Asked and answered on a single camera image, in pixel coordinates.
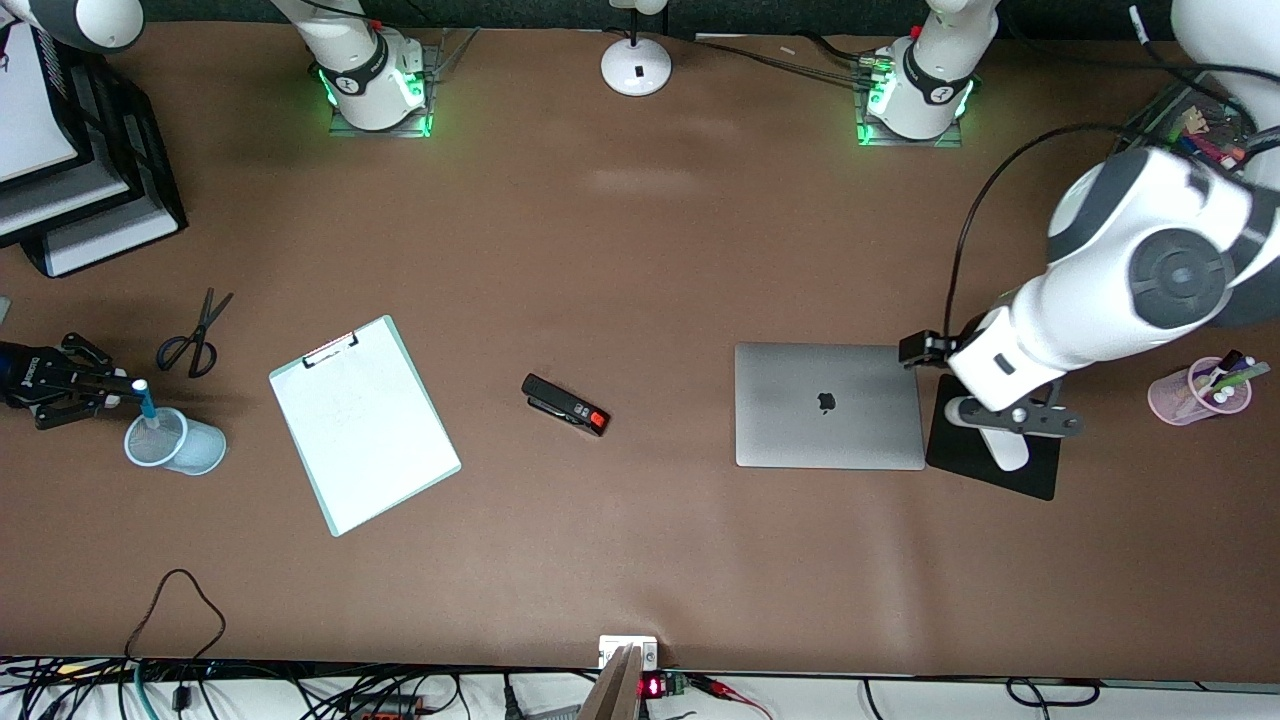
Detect white socket box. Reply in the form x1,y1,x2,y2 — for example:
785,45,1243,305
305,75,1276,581
598,635,659,671

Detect black scissors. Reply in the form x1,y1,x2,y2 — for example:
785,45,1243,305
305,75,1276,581
155,288,234,379

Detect black cable loop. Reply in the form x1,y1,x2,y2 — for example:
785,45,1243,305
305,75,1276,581
1005,677,1103,713

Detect white computer mouse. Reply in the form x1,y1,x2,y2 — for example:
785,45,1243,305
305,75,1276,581
983,428,1031,473

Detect black red stapler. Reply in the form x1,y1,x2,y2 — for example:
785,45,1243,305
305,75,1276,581
521,373,610,438

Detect tangled black cable bundle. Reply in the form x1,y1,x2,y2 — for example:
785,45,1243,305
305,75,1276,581
0,655,501,720

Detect dark looped cable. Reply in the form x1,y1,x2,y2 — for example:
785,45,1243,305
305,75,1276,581
125,568,227,666

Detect clear right arm base plate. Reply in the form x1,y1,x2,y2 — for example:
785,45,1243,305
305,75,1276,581
328,30,441,139

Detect black stacked paper tray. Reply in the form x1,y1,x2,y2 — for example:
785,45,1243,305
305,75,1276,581
0,20,189,279

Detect wooden bar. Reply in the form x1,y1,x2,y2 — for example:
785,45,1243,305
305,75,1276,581
578,643,646,720

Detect clear left arm base plate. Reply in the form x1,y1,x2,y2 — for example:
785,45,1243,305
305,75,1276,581
855,100,966,149

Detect red black wire pair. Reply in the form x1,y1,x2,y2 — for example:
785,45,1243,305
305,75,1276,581
688,674,773,720

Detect silver laptop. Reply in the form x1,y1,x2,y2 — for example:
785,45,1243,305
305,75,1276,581
734,342,927,471

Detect white clipboard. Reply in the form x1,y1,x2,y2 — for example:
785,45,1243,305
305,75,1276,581
268,314,463,538

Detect pink mesh pen cup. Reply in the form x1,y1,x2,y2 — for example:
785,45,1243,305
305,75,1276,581
1147,350,1273,428

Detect blue mesh pen cup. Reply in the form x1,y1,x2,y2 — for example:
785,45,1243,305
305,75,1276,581
124,406,228,477

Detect white paper sheet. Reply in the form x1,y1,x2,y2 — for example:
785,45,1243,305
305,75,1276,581
0,20,81,186
45,200,181,277

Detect black base cable bundle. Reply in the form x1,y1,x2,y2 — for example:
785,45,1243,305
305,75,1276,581
690,33,873,89

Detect white round stand base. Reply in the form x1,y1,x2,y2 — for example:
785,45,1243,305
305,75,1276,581
600,0,673,98

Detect black marker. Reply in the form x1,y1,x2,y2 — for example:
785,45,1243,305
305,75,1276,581
1195,349,1246,391

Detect silver mesh desk tray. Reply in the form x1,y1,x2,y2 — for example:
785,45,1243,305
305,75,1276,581
1118,75,1256,176

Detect black mouse pad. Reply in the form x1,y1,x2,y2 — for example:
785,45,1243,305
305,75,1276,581
925,374,1065,502

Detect orange power strip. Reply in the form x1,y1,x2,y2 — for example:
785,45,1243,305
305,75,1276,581
345,695,428,720

